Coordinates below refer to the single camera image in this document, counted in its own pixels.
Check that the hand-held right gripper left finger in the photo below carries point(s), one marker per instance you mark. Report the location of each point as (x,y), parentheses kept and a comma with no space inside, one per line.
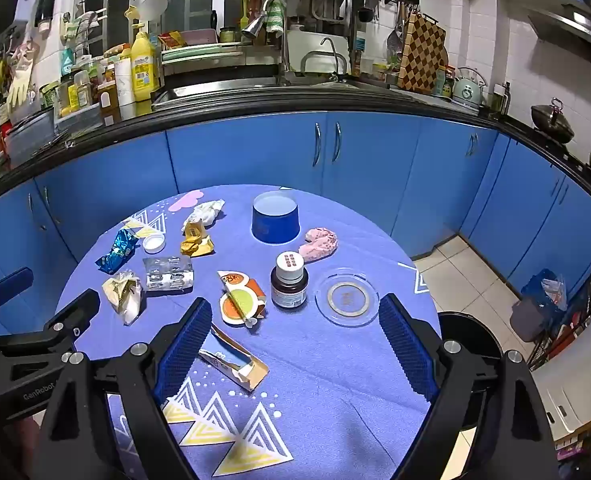
(185,345)

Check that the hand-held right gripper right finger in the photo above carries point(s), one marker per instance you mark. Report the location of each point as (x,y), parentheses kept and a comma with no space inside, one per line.
(405,350)

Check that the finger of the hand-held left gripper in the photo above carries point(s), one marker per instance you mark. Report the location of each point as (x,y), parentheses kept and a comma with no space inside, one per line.
(77,312)
(10,285)

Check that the cream wrapper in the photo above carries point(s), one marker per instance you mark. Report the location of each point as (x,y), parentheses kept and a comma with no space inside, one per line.
(125,295)

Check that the torn cardboard box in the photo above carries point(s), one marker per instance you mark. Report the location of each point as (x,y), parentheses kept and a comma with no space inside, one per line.
(245,367)

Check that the black trash bin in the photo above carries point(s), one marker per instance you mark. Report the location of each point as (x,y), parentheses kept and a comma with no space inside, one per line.
(470,330)

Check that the silver blister pack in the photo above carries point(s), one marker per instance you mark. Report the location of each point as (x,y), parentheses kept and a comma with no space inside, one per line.
(168,275)

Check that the orange white wrapper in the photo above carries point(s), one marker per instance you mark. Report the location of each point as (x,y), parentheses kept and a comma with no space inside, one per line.
(243,300)

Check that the blue foil wrapper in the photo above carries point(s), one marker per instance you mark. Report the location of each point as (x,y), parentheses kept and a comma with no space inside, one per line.
(120,250)

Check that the clear plastic lid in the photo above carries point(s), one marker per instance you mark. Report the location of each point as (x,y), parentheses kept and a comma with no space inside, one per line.
(346,297)

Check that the yellow wrapper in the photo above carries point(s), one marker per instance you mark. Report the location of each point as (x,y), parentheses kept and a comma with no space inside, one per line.
(198,245)

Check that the white bottle cap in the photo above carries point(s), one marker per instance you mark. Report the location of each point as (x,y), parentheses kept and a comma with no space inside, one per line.
(154,244)

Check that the brown medicine bottle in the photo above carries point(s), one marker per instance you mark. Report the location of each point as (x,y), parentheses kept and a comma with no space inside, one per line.
(289,287)

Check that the white tissue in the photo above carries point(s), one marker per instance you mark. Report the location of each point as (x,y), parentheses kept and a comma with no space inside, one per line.
(208,212)

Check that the pink wrapper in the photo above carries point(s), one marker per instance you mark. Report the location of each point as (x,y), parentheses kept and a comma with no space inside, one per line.
(318,245)

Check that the blue paper cup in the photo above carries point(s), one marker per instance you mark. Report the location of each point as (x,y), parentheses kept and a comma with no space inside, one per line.
(275,227)

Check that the blue patterned tablecloth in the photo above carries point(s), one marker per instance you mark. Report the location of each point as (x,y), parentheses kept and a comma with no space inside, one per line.
(315,375)

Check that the grey bin with blue bag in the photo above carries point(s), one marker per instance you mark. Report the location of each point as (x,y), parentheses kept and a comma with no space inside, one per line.
(528,317)

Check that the clear storage box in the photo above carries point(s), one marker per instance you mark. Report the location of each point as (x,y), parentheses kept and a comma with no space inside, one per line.
(30,135)

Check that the white appliance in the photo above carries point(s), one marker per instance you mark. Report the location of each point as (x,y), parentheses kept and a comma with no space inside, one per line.
(575,385)

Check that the blue kitchen cabinets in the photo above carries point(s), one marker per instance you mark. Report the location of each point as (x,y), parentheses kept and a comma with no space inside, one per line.
(375,170)

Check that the yellow rubber glove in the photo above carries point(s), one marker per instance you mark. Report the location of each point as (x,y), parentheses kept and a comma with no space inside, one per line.
(20,80)

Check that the yellow detergent bottle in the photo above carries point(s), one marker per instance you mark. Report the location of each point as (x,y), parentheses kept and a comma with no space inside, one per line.
(144,65)

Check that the glass bottle with lid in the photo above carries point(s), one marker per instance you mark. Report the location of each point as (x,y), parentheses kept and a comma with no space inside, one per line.
(499,100)

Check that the green kettle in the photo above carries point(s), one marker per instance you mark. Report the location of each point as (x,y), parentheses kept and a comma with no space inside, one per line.
(468,90)

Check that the wok with lid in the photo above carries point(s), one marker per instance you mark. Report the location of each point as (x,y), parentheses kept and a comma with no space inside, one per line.
(550,122)

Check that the checkered wooden cutting board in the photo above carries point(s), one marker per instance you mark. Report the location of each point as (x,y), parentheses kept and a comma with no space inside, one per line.
(423,55)

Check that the hanging metal ladle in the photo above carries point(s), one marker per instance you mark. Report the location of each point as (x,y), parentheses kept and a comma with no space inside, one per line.
(395,40)

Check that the white plastic jug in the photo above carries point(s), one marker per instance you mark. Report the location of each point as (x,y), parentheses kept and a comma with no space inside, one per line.
(150,2)

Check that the small curved faucet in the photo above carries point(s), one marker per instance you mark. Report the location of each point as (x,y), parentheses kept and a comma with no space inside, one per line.
(325,42)

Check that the white plastic board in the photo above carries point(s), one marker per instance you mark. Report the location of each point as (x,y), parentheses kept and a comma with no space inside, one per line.
(305,42)

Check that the steel kitchen faucet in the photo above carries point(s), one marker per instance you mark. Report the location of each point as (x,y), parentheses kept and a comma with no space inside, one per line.
(255,25)

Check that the green white striped cloth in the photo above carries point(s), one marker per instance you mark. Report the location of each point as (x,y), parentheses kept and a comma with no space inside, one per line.
(275,15)

